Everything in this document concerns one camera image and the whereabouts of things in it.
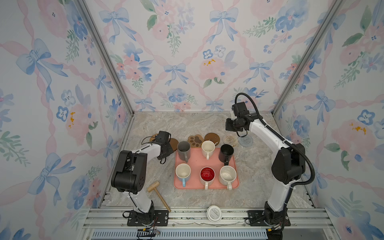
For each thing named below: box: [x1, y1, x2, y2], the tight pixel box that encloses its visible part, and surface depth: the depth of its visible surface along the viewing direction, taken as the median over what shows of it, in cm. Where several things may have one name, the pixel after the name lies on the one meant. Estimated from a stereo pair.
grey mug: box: [177, 141, 191, 163], surface depth 90 cm
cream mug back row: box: [201, 140, 216, 160], surface depth 92 cm
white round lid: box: [206, 205, 222, 223], surface depth 71 cm
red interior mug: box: [199, 166, 216, 190], surface depth 83 cm
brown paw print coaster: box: [187, 134, 205, 148], surface depth 105 cm
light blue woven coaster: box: [238, 135, 253, 147], surface depth 105 cm
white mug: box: [218, 165, 237, 190], surface depth 83 cm
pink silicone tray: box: [174, 147, 240, 190], surface depth 87 cm
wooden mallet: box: [147, 181, 171, 213], surface depth 84 cm
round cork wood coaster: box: [169, 138, 179, 152], surface depth 91 cm
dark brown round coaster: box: [204, 132, 220, 146], surface depth 107 cm
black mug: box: [218, 144, 234, 166], surface depth 92 cm
